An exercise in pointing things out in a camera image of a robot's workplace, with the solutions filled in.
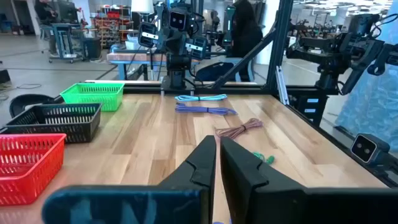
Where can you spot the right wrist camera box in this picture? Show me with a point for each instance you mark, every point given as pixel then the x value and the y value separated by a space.
pixel 178 20

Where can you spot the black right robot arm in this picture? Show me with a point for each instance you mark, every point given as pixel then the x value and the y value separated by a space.
pixel 177 67

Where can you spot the teal-lit screen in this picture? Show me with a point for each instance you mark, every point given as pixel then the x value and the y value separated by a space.
pixel 229 25

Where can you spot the wooden workbench blue legs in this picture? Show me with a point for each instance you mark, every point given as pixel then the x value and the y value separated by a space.
pixel 133 57

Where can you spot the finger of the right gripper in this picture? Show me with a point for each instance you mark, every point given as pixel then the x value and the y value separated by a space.
pixel 147 35
pixel 196 48

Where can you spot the black bin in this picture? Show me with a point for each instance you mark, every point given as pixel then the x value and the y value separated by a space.
pixel 92 48

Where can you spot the blue patterned curtain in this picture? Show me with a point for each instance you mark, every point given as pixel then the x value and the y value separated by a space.
pixel 373 102

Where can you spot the black box white labels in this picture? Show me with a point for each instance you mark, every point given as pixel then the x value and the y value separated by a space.
pixel 311 116

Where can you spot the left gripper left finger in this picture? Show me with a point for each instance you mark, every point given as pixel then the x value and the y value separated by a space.
pixel 199 174

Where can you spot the red plastic basket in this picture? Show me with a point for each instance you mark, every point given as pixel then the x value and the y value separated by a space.
pixel 28 168

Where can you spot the table-level camera box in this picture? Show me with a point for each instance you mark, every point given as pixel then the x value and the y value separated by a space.
pixel 368 149

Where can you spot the shelf with red boxes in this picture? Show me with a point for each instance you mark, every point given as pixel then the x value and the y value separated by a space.
pixel 109 28

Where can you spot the black round chair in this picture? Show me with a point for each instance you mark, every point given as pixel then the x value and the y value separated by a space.
pixel 28 101

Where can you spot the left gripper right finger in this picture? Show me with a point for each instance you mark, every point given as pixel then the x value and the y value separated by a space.
pixel 245 186

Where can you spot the white lampshade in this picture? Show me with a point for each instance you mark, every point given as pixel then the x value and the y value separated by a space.
pixel 142 6

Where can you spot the silver metal bracket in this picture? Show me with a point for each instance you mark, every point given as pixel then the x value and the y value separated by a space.
pixel 281 87

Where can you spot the black aluminium rig frame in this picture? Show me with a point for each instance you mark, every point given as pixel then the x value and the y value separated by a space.
pixel 280 37

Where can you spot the blue metal cart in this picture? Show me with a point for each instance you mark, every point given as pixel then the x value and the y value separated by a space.
pixel 63 40

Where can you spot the person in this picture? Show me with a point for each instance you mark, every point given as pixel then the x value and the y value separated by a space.
pixel 45 12
pixel 245 34

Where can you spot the dark bag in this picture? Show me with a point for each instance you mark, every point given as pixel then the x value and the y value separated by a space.
pixel 214 71

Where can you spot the black plastic basket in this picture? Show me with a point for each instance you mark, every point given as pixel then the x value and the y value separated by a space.
pixel 62 124

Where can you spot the green plastic basket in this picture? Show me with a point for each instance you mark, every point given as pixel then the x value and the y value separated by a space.
pixel 93 98

